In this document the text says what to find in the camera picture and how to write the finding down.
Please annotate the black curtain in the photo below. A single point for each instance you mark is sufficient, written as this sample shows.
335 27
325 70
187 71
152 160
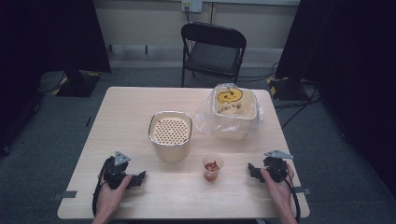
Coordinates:
46 37
351 62

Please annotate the grey table edge bracket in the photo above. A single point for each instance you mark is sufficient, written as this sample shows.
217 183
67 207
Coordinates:
303 190

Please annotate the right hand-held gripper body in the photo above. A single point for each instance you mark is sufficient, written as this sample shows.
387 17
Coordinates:
275 168

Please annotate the clear plastic bag liner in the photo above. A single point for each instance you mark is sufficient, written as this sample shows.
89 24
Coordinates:
205 119

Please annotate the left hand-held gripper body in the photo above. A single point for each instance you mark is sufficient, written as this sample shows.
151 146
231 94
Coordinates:
113 174

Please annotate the black folding chair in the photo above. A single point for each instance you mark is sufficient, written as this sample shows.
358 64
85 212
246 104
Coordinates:
214 56

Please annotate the beige container with perforated strainer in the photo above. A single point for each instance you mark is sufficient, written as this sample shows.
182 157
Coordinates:
170 140

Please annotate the person's right hand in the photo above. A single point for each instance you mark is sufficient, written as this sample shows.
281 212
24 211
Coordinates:
281 193

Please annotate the white wall socket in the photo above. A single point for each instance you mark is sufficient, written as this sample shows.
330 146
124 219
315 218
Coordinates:
192 5

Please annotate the person's left hand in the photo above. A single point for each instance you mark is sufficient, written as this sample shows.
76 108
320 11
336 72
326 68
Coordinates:
107 199

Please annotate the red chili pieces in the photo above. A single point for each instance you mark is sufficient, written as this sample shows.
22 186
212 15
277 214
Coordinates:
213 166

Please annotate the black stand base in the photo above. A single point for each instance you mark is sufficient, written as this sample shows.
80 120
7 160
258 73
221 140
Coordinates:
286 88
79 85

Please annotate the beige bin with yellow print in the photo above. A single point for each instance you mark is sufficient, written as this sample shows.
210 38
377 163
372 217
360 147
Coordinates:
235 109

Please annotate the small clear plastic cup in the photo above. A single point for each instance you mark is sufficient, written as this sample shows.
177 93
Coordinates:
212 174

